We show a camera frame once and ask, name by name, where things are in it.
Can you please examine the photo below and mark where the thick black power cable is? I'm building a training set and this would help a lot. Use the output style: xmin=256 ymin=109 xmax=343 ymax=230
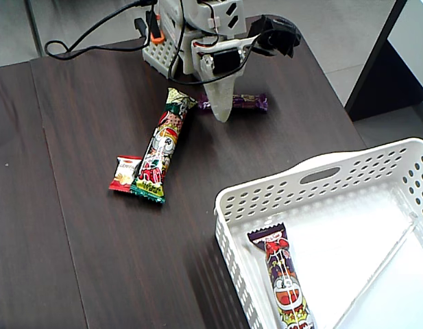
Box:
xmin=45 ymin=0 xmax=158 ymax=61

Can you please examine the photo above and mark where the purple snack bar wrapper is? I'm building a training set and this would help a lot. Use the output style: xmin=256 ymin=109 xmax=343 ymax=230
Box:
xmin=196 ymin=93 xmax=269 ymax=114

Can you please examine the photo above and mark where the small red candy packet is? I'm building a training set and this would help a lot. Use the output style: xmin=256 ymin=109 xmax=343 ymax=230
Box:
xmin=108 ymin=155 xmax=143 ymax=193

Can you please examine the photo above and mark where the purple red snack stick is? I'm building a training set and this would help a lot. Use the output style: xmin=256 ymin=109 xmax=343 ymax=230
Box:
xmin=246 ymin=221 xmax=319 ymax=329

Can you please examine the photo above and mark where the green red snack stick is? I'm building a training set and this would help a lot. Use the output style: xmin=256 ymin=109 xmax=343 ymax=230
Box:
xmin=130 ymin=87 xmax=198 ymax=204

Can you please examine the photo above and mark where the white paper straw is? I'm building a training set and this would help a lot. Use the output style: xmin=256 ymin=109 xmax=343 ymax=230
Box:
xmin=334 ymin=211 xmax=420 ymax=329

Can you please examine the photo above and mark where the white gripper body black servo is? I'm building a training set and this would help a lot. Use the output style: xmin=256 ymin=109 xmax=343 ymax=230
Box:
xmin=190 ymin=33 xmax=259 ymax=86

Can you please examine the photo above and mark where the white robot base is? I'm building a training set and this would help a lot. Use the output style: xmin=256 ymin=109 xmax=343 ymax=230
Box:
xmin=142 ymin=32 xmax=200 ymax=78

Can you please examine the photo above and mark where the white moving gripper finger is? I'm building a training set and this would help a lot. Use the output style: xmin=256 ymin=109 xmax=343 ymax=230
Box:
xmin=200 ymin=56 xmax=225 ymax=123

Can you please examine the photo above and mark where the dark cabinet with white panel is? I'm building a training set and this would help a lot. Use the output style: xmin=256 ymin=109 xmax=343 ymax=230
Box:
xmin=344 ymin=0 xmax=423 ymax=121

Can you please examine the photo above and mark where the white fixed gripper finger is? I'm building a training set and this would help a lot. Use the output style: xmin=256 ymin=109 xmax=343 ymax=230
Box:
xmin=219 ymin=73 xmax=241 ymax=123

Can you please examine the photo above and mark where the black orange table clamp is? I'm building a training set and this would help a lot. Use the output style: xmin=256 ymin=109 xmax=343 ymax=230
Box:
xmin=134 ymin=10 xmax=165 ymax=45

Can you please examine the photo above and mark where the white perforated plastic basket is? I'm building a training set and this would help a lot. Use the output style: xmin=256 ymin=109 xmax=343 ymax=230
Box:
xmin=213 ymin=137 xmax=423 ymax=329

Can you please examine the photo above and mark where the thin black camera cable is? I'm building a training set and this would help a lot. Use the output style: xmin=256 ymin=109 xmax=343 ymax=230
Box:
xmin=166 ymin=13 xmax=267 ymax=86

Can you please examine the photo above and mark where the black taped wrist camera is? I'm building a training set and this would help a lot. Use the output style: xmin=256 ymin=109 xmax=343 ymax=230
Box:
xmin=249 ymin=14 xmax=302 ymax=60

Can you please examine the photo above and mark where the red white black servo wire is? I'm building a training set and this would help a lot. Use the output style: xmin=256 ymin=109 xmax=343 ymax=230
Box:
xmin=191 ymin=34 xmax=219 ymax=49

